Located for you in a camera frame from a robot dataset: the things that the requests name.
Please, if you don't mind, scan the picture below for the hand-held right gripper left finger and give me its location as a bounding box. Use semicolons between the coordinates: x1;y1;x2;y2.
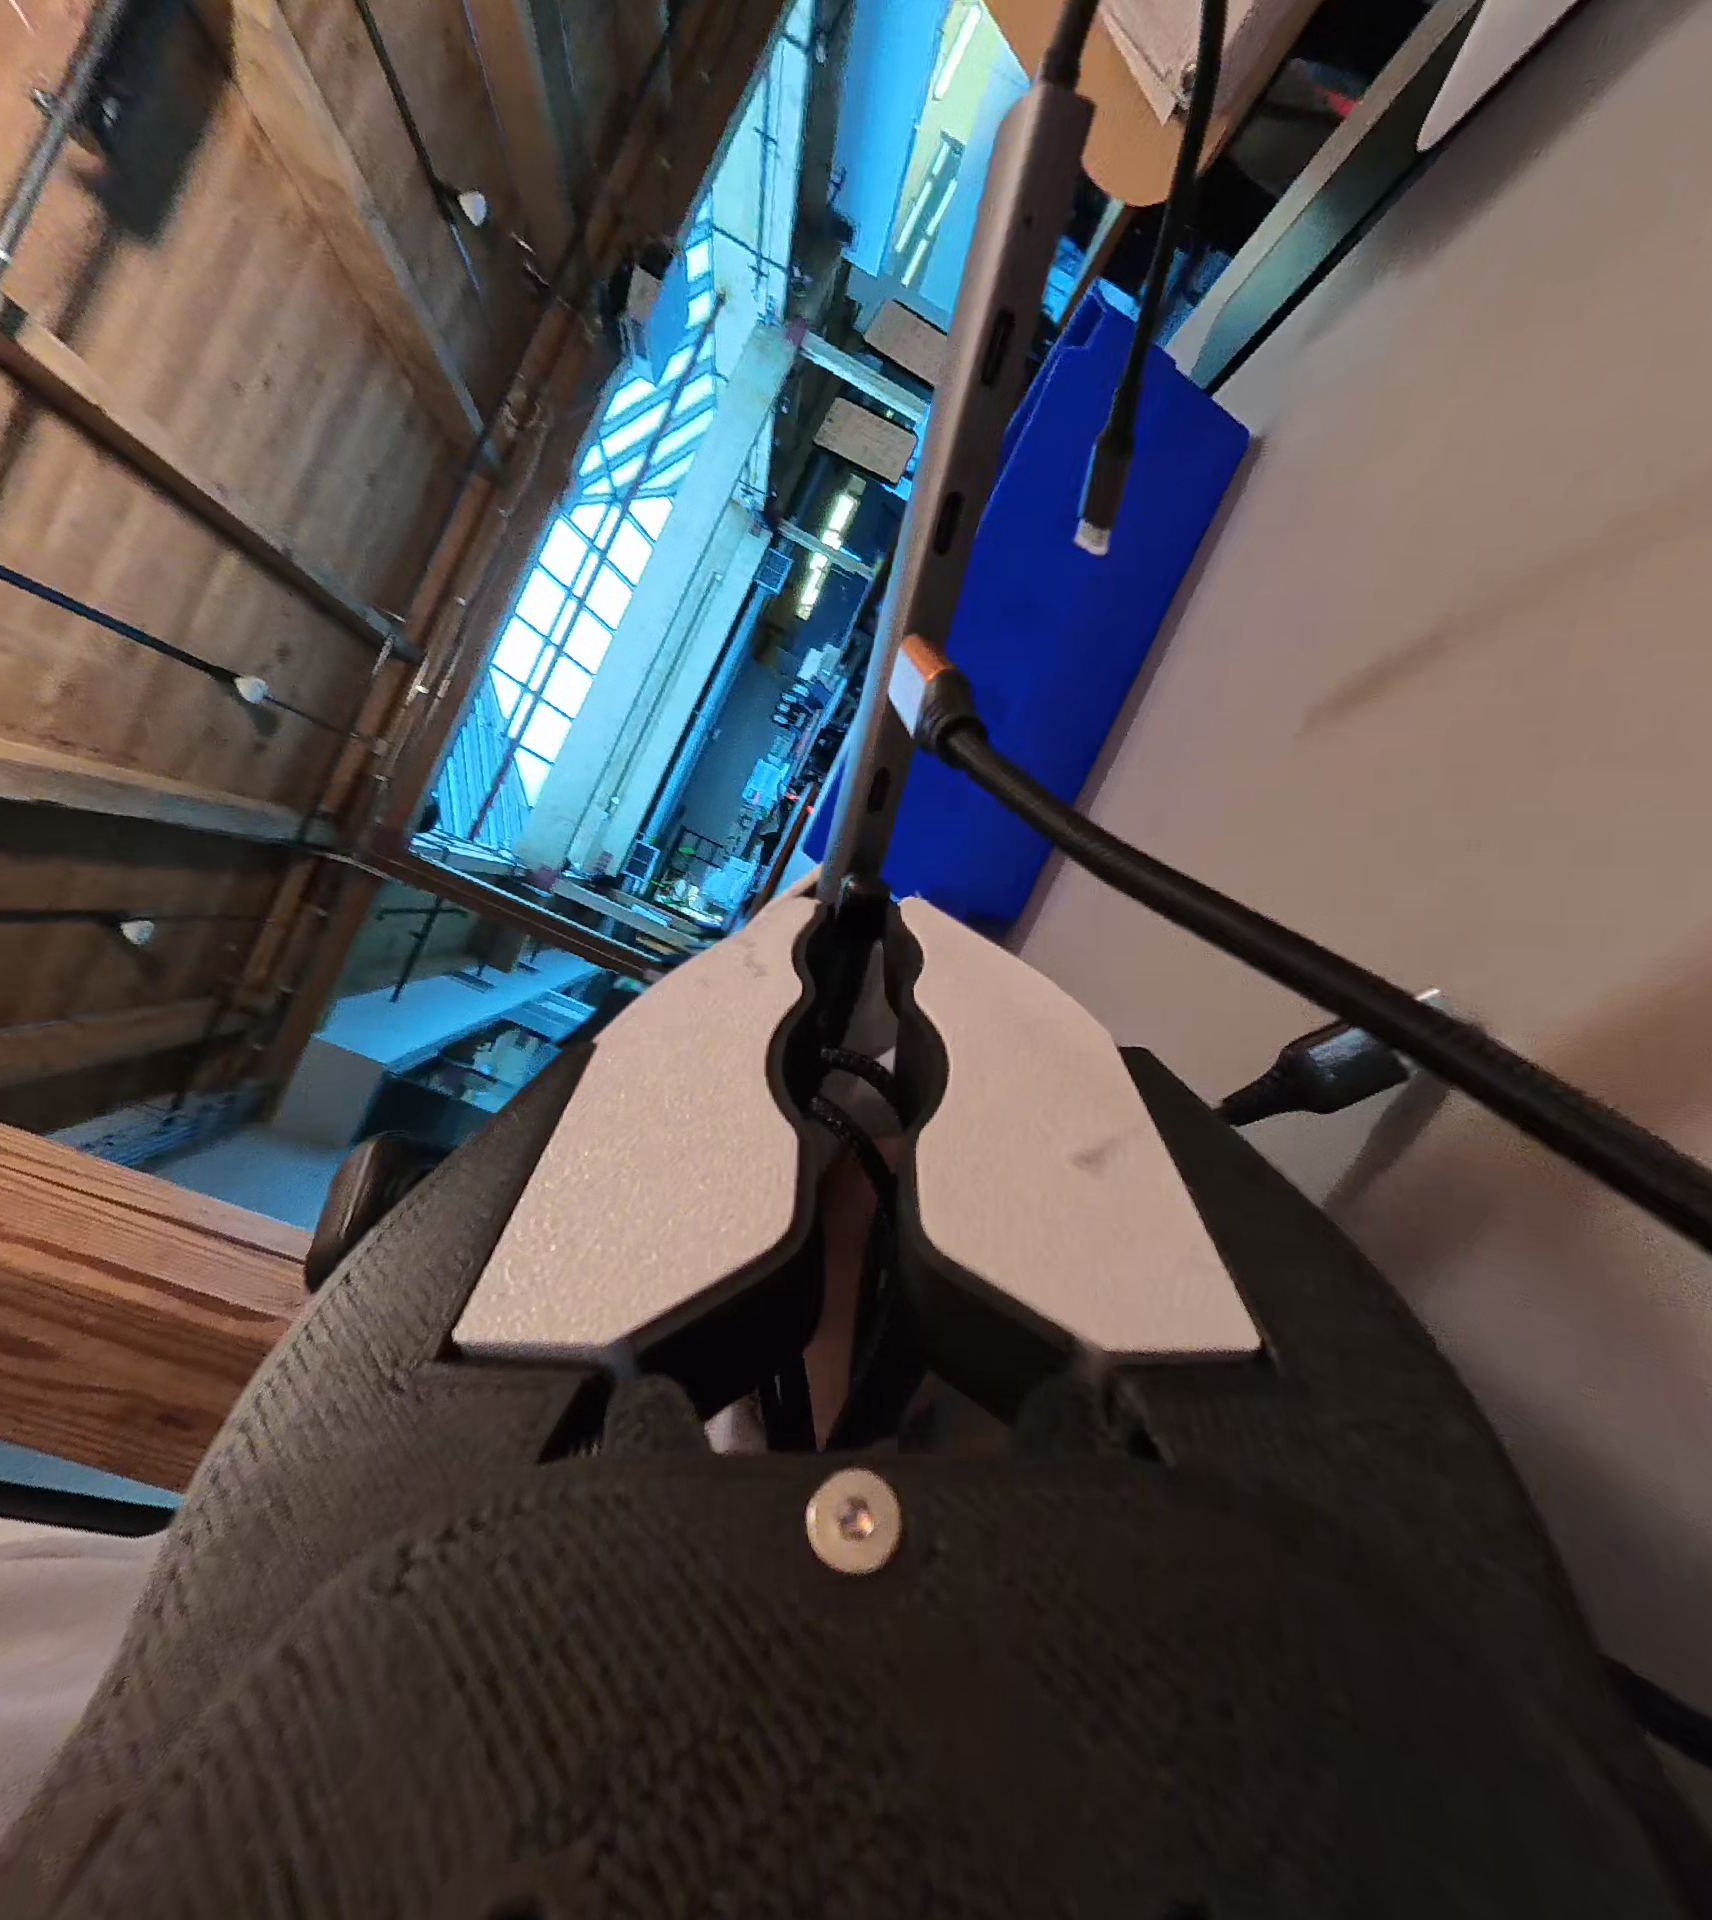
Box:
447;897;827;1421

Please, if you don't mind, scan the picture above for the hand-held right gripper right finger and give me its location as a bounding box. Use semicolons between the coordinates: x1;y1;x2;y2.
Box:
892;897;1269;1428

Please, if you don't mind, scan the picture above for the thin black cable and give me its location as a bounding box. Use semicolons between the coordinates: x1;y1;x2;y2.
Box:
1216;987;1446;1130

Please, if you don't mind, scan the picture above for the blue plastic bin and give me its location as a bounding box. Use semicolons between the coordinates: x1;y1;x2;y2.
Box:
856;284;1252;932

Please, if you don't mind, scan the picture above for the dark grey USB hub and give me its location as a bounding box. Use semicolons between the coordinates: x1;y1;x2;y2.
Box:
809;79;1098;910

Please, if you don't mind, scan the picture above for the thick black hub cable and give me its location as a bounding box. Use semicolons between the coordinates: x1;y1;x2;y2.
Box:
1037;0;1235;559

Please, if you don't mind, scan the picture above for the grey desk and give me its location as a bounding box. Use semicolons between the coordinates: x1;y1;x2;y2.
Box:
1005;0;1712;1920

